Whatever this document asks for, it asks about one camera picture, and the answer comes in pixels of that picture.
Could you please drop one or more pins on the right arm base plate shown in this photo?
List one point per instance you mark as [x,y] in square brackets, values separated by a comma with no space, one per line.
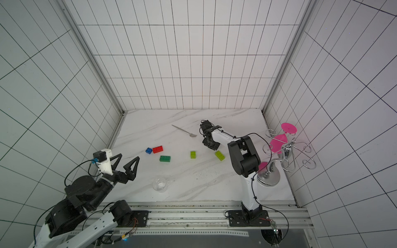
[258,218]

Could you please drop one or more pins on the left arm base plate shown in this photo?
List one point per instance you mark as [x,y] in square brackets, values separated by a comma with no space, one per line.
[136,219]

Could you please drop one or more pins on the metal fork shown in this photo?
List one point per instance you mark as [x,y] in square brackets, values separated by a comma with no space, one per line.
[190,134]

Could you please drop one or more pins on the clear glass cup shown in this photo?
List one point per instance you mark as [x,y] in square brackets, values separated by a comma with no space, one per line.
[160,184]

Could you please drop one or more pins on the pink wine glass upper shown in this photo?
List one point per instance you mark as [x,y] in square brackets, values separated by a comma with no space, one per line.
[289,128]

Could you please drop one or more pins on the aluminium mounting rail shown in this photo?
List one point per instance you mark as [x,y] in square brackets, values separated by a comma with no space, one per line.
[208,217]

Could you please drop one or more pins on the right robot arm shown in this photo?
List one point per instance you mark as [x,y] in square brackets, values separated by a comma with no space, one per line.
[245,162]

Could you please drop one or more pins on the dark green lego brick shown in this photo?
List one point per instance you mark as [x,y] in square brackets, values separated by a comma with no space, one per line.
[165,159]

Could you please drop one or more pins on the long lime lego brick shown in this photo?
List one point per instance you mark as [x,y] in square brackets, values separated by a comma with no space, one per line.
[220,155]

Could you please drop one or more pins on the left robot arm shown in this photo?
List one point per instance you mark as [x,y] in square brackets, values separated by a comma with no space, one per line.
[64,225]

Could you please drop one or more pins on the pink wine glass lower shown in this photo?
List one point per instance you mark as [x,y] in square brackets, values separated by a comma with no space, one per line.
[277,143]

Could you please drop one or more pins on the blue lego brick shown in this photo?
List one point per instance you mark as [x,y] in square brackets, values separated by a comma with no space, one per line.
[149,151]

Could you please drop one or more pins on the pink wine glass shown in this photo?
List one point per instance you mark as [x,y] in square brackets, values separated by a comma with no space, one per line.
[289,128]
[277,143]

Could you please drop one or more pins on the red lego brick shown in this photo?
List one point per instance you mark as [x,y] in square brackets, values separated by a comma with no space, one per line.
[157,149]

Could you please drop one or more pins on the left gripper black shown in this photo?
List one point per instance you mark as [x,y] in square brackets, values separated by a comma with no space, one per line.
[131,174]

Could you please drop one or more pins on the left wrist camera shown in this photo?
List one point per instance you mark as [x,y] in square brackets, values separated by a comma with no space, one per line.
[102,161]

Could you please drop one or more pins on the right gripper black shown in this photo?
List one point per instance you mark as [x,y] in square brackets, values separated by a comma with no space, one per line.
[208,134]

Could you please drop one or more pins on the chrome glass holder stand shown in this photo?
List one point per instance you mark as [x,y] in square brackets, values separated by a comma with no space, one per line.
[268,174]

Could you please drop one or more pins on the lime lego brick front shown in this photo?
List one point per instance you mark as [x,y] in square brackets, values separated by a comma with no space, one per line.
[193,154]

